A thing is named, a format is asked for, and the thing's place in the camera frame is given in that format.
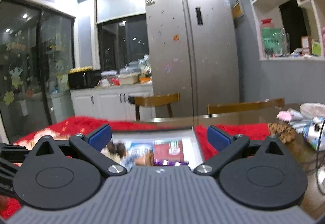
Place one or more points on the glass sliding door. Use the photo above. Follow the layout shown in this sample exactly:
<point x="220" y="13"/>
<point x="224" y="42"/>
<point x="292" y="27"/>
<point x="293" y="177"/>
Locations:
<point x="37" y="54"/>

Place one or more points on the wooden chair right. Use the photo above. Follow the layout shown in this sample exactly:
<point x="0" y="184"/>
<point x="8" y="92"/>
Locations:
<point x="244" y="106"/>

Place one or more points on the pink white cloth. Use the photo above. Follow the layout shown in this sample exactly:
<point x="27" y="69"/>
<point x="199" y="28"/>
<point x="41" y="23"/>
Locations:
<point x="290" y="116"/>

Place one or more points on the black shallow cardboard box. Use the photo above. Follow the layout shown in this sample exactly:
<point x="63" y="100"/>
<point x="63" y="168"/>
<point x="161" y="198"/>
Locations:
<point x="191" y="148"/>

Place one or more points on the blue crochet scrunchie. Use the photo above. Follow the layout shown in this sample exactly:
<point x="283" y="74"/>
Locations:
<point x="129" y="161"/>

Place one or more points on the white wall shelf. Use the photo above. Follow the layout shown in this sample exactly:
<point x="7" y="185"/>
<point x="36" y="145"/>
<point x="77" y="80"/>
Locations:
<point x="289" y="29"/>

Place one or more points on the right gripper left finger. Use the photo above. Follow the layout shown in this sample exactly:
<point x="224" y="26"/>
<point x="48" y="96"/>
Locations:
<point x="88" y="148"/>

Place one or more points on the white kitchen cabinet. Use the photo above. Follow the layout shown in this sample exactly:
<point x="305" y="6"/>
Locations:
<point x="109" y="103"/>

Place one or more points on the white bowl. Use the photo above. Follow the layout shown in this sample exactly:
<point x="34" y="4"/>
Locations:
<point x="312" y="110"/>

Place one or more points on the cream plastic basin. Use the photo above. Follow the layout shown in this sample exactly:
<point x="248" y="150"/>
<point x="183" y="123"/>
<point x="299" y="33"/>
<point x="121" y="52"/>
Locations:
<point x="126" y="79"/>

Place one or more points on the purple foil snack bar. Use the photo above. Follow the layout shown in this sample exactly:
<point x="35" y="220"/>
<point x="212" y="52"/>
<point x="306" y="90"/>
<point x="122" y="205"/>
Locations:
<point x="170" y="163"/>

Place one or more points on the black microwave oven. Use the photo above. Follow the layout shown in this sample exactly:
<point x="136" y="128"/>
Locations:
<point x="84" y="79"/>

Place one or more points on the wooden chair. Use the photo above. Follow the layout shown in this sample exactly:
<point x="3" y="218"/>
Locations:
<point x="244" y="106"/>
<point x="154" y="101"/>

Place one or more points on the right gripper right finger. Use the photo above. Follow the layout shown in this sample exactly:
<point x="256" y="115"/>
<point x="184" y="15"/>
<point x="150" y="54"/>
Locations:
<point x="229" y="148"/>

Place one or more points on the brown paper pyramid packet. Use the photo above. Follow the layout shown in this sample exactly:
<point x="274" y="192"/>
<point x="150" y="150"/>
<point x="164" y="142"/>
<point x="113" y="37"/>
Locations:
<point x="146" y="160"/>

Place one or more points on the wooden chair left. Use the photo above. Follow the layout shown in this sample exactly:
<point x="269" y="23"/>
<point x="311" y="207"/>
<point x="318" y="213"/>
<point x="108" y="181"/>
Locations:
<point x="154" y="101"/>

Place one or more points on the brown woven coaster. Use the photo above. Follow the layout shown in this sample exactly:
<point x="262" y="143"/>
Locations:
<point x="284" y="132"/>

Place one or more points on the silver double door refrigerator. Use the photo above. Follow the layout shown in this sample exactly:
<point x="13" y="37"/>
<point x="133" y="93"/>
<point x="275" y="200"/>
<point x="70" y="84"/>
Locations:
<point x="193" y="52"/>

